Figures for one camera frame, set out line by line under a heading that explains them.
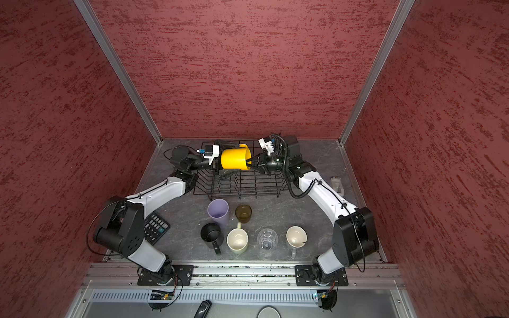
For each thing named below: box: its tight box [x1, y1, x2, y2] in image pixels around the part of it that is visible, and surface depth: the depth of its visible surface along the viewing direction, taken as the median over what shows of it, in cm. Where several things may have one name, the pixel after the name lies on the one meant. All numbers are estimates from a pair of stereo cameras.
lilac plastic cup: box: [206, 198, 230, 226], surface depth 83 cm
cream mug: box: [226, 221, 249, 255], surface depth 78 cm
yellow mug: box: [220, 143, 252, 171], surface depth 70 cm
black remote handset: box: [193, 299, 213, 318], surface depth 66 cm
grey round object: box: [256, 304, 282, 318], surface depth 68 cm
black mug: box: [200, 222, 225, 256], surface depth 79 cm
